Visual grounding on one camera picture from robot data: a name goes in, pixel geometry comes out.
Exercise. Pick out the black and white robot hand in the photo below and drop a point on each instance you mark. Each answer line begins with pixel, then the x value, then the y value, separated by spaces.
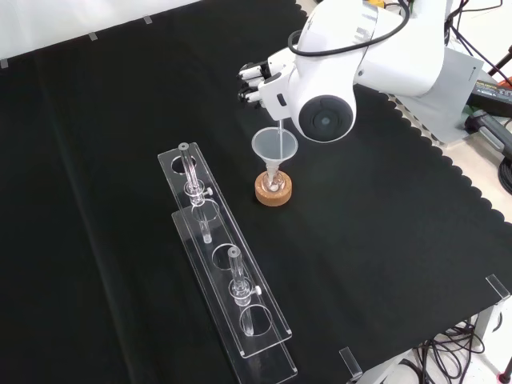
pixel 276 88

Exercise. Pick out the clear glass weighing funnel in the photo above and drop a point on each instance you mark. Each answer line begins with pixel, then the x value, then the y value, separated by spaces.
pixel 281 140

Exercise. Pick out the translucent plastic funnel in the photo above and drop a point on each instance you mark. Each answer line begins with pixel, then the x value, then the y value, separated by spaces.
pixel 266 148

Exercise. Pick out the small glass round-bottom flask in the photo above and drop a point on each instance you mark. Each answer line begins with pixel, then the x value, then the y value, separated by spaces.
pixel 273 185

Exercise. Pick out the clear acrylic funnel stand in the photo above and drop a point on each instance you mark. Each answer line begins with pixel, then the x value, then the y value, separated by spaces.
pixel 240 288

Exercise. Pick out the grey cloth clip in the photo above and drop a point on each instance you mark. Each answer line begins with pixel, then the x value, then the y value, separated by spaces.
pixel 93 36
pixel 3 64
pixel 148 19

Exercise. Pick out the black cloth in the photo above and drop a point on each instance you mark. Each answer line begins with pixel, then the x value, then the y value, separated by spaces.
pixel 120 200

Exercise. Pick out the black handheld tool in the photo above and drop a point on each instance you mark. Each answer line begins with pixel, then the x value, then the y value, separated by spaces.
pixel 490 128

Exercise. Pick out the black power adapter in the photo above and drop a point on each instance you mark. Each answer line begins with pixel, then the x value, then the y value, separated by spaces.
pixel 494 94

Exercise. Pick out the black tripod leg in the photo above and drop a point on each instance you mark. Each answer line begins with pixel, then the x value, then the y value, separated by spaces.
pixel 500 64

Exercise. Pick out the clear acrylic cloth clip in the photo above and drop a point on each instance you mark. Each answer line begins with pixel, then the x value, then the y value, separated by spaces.
pixel 351 362
pixel 498 286

